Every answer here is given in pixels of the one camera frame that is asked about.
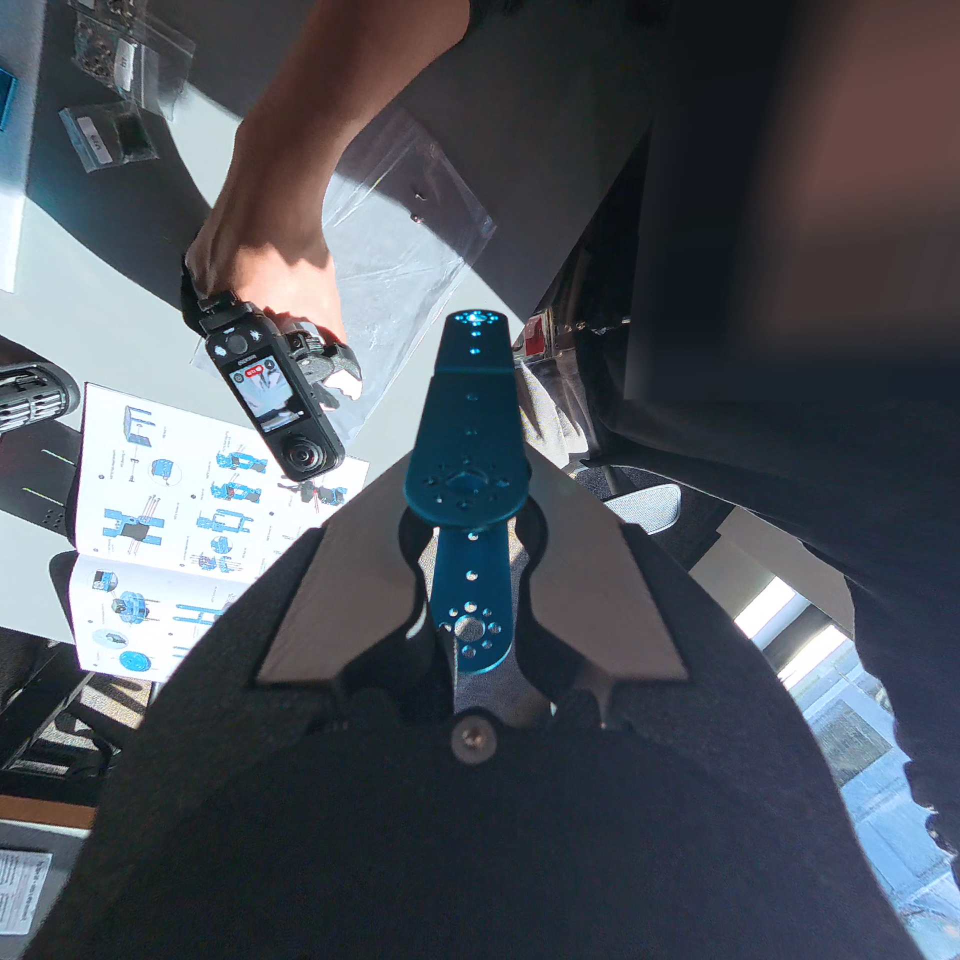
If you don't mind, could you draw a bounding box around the person's right forearm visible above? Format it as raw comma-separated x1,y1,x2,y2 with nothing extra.
222,0,475,259

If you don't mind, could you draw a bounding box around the white printed paper sheet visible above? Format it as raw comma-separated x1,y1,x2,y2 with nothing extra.
0,848,55,934

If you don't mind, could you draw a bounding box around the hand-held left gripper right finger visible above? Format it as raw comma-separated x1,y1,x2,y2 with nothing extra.
516,458,693,687

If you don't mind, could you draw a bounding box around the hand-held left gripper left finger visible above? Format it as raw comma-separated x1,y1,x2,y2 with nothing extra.
255,488,432,690

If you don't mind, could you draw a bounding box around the printed instruction manual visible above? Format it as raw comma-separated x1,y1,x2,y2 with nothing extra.
68,383,370,685

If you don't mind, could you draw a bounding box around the white rounded object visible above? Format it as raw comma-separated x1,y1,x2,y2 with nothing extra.
603,480,687,537

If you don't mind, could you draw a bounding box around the person's black clothing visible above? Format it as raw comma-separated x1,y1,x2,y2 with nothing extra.
510,0,960,849

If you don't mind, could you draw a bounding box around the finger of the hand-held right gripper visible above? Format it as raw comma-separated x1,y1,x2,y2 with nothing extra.
312,342,366,406

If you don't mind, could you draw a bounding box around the wooden table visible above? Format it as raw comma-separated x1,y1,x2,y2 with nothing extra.
0,792,100,835

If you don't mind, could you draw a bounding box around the blue metal bracket assembly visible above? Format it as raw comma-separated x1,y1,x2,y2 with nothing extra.
402,308,535,673

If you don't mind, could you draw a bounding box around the black flat panel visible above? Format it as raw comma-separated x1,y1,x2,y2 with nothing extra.
0,420,85,537

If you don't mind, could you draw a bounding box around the person's right hand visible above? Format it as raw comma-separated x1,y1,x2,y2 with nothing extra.
185,188,349,343

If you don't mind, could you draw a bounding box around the clear plastic bag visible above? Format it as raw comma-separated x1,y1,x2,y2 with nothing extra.
192,105,498,439

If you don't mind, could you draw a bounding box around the large glass window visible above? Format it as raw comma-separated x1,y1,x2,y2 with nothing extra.
743,570,960,939

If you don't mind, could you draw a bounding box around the small clear parts bag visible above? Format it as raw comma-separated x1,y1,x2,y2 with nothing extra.
60,105,160,172
68,0,198,100

